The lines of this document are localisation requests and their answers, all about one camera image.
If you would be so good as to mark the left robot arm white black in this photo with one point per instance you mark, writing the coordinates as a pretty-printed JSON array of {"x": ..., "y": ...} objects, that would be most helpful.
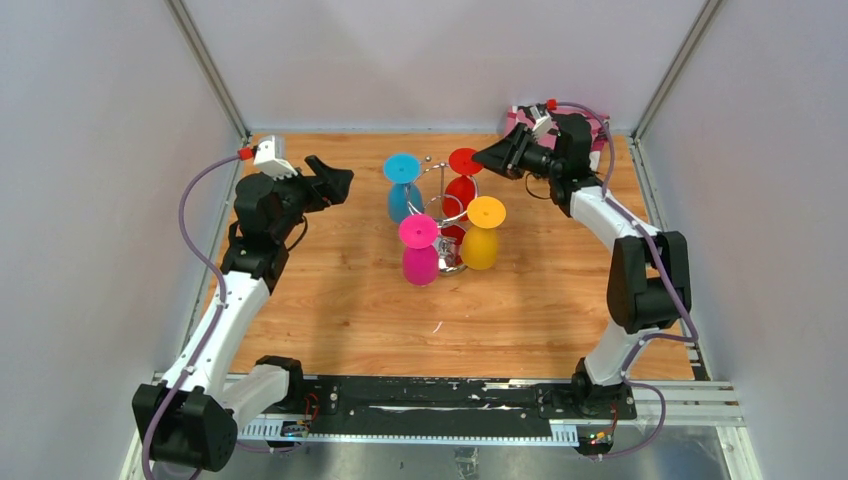
[{"x": 191, "y": 417}]

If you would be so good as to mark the chrome wine glass rack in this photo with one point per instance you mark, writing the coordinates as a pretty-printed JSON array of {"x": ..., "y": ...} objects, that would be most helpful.
[{"x": 447, "y": 244}]

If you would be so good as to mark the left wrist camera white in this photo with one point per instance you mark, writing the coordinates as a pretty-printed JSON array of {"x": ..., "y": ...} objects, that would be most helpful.
[{"x": 270, "y": 160}]

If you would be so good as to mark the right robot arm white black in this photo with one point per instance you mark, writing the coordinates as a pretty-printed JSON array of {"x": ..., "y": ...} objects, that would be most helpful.
[{"x": 648, "y": 287}]

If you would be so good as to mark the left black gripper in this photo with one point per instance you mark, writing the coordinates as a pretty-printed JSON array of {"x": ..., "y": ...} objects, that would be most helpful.
[{"x": 329, "y": 188}]

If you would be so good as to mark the yellow plastic wine glass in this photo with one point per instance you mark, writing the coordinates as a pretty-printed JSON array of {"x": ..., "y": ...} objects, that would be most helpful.
[{"x": 479, "y": 248}]

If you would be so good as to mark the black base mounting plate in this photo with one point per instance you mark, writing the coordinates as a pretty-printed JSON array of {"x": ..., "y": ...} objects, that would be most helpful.
[{"x": 449, "y": 408}]

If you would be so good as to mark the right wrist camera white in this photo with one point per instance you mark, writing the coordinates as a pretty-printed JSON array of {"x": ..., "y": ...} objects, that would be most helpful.
[{"x": 537, "y": 118}]

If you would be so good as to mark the red plastic wine glass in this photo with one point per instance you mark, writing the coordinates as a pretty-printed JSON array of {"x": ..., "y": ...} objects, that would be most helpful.
[{"x": 461, "y": 190}]

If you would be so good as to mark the pink camouflage cloth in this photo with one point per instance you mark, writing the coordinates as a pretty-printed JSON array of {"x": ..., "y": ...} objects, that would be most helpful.
[{"x": 599, "y": 139}]

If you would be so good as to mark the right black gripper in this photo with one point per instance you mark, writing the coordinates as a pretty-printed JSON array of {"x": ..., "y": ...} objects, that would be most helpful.
[{"x": 506, "y": 157}]

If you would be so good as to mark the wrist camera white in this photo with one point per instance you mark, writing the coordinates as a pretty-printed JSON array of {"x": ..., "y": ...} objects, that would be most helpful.
[
  {"x": 270, "y": 160},
  {"x": 537, "y": 118}
]

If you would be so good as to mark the pink plastic wine glass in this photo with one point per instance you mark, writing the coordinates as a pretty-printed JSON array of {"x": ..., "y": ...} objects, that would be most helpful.
[{"x": 418, "y": 233}]

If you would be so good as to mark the blue plastic wine glass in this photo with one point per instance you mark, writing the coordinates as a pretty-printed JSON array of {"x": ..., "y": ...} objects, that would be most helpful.
[{"x": 403, "y": 185}]

